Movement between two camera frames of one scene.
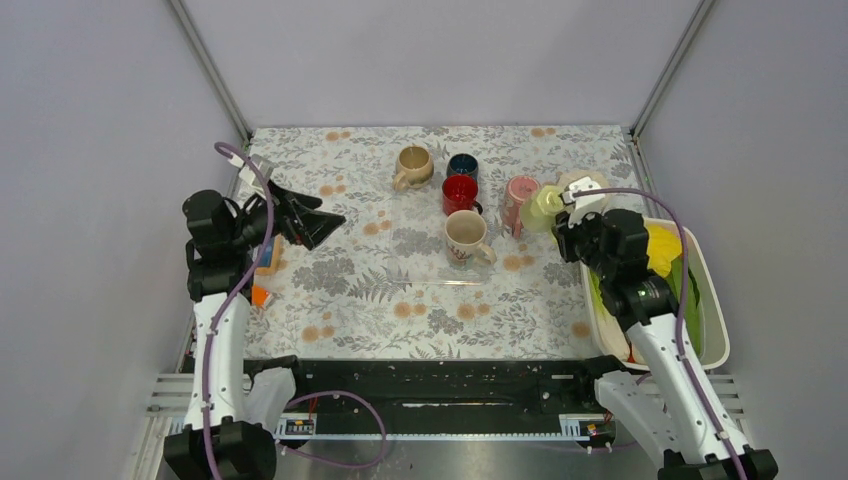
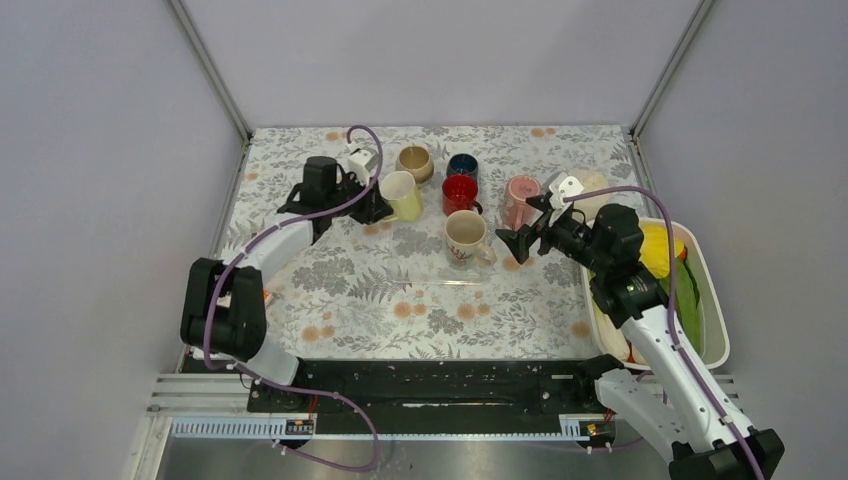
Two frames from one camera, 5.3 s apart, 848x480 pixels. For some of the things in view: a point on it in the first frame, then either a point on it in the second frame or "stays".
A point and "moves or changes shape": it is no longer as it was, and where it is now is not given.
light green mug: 540,212 moves or changes shape
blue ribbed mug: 463,164 stays
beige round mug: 414,167 stays
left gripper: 300,225 -> 374,208
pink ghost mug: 519,189 stays
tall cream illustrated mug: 465,234 stays
